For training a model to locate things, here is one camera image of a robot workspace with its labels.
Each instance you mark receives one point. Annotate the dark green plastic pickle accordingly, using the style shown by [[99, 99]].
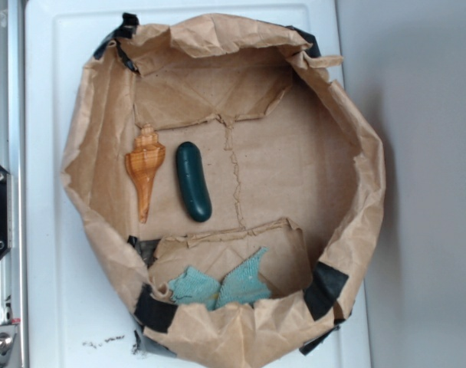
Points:
[[192, 182]]

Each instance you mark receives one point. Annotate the brown paper bag bin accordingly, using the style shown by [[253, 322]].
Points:
[[290, 164]]

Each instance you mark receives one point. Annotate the orange plastic conch shell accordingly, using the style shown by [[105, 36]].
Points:
[[142, 165]]

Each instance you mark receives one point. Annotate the light blue cloth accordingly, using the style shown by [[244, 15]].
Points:
[[241, 285]]

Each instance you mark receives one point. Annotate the white plastic tray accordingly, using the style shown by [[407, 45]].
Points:
[[75, 318]]

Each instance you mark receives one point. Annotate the aluminium frame rail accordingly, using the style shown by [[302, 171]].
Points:
[[13, 298]]

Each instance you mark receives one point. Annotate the metal corner bracket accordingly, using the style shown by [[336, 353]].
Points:
[[10, 346]]

